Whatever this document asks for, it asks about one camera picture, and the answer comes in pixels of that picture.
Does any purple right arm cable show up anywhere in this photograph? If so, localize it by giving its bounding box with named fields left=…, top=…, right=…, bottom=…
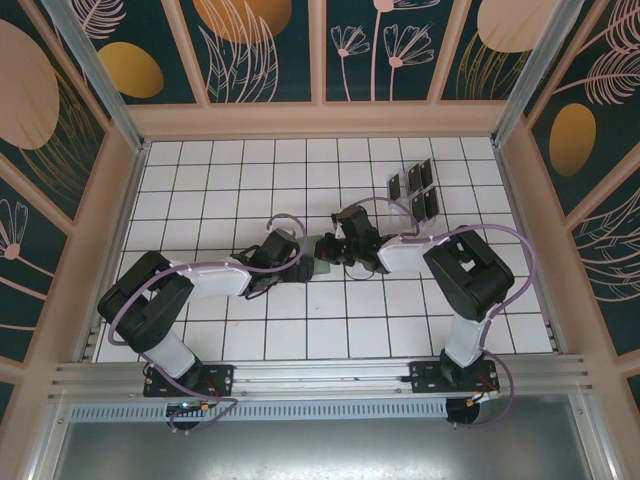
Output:
left=347, top=197, right=541, bottom=431

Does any grey green card holder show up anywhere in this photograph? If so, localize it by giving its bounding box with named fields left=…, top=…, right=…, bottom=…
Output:
left=297, top=233, right=334, bottom=277

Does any peach circle gold wall panel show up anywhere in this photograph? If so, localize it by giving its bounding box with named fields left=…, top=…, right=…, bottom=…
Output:
left=438, top=0, right=551, bottom=101

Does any pink leaves wall panel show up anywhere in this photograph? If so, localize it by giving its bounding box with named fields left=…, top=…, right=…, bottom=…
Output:
left=572, top=164, right=640, bottom=357

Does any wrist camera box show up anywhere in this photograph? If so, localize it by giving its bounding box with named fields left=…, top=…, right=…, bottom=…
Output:
left=259, top=227, right=300, bottom=264
left=329, top=207, right=372, bottom=242

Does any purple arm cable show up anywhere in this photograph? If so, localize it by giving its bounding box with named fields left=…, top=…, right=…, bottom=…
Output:
left=108, top=213, right=306, bottom=435
left=347, top=197, right=541, bottom=431

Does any aluminium corner post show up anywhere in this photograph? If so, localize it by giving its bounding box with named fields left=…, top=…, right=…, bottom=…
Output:
left=489, top=0, right=581, bottom=147
left=39, top=0, right=151, bottom=154

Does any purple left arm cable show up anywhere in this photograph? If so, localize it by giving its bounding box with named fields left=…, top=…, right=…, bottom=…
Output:
left=108, top=213, right=306, bottom=435

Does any orange circle leaves wall panel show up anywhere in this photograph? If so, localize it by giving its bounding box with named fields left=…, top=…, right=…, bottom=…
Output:
left=178, top=0, right=321, bottom=105

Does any clear acrylic card stand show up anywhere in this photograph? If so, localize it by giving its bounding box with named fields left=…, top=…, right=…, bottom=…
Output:
left=384, top=158, right=444, bottom=234

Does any grey metal sheet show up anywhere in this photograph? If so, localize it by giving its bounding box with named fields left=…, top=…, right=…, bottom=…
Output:
left=27, top=394, right=614, bottom=480

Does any pink flower outline wall panel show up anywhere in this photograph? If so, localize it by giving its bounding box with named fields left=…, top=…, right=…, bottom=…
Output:
left=0, top=174, right=69, bottom=361

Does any pink flowers wall panel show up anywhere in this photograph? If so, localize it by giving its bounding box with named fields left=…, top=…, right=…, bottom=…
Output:
left=325, top=0, right=434, bottom=102

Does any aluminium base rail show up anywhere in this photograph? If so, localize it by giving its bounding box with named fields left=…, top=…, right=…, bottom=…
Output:
left=47, top=353, right=594, bottom=401

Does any large peach oval wall panel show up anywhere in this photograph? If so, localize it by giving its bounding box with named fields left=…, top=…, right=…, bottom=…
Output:
left=0, top=0, right=110, bottom=221

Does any orange oval feather wall panel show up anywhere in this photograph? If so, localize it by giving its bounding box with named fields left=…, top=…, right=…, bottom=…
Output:
left=528, top=0, right=640, bottom=217

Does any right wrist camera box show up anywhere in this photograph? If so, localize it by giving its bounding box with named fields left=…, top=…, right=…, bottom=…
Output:
left=329, top=207, right=372, bottom=242

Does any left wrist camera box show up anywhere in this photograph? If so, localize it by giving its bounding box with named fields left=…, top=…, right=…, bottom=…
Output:
left=259, top=227, right=300, bottom=264

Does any grey slotted cable duct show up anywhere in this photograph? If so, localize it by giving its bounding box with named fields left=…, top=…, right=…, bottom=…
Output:
left=69, top=398, right=450, bottom=422

